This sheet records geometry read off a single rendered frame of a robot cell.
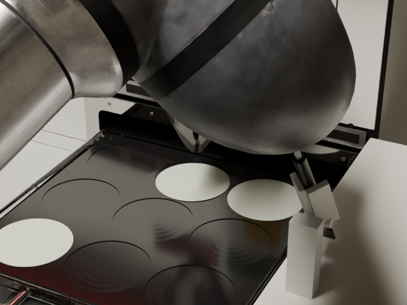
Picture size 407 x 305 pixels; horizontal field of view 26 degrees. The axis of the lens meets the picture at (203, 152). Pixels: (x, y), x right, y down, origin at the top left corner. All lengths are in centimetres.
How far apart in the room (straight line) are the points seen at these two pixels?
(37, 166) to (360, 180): 55
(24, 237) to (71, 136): 36
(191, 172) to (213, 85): 75
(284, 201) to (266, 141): 65
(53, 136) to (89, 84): 99
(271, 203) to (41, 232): 29
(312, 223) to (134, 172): 43
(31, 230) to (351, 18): 48
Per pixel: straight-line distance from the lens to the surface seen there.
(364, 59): 114
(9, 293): 110
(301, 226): 85
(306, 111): 49
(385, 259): 96
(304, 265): 87
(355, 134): 119
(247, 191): 117
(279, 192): 117
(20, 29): 44
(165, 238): 108
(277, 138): 50
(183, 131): 107
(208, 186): 118
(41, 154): 144
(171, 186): 118
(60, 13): 43
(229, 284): 101
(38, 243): 109
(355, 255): 96
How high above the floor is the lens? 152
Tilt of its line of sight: 30 degrees down
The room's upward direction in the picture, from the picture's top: straight up
